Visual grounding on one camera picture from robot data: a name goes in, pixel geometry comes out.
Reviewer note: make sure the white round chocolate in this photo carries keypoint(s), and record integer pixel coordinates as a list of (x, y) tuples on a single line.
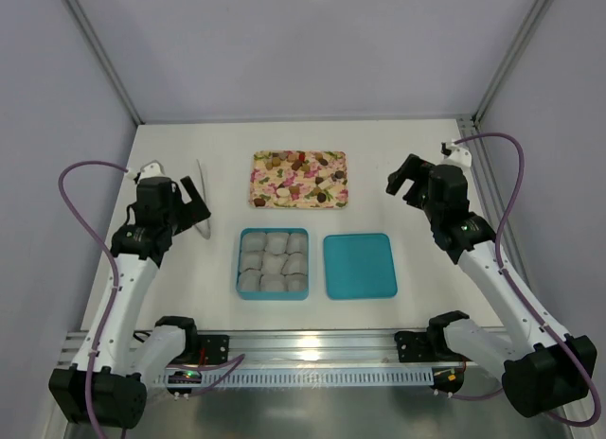
[(283, 192)]

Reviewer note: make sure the slotted cable duct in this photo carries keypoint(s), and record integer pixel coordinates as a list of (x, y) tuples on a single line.
[(302, 377)]

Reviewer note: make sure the aluminium rail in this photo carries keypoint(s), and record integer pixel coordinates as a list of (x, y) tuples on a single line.
[(269, 349)]

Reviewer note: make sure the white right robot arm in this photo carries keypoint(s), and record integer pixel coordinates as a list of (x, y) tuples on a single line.
[(541, 366)]

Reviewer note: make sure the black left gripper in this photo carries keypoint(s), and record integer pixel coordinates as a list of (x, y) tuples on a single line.
[(185, 212)]

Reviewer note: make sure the teal box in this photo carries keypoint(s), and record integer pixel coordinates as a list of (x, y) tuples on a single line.
[(273, 264)]

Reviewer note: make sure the floral tray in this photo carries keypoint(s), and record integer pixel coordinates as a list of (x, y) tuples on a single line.
[(316, 179)]

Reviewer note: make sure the teal lid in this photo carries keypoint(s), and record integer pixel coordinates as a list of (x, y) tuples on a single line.
[(359, 266)]

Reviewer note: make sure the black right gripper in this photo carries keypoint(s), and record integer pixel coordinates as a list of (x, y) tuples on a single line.
[(412, 184)]

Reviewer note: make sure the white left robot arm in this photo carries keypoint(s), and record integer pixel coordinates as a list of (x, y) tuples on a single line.
[(107, 383)]

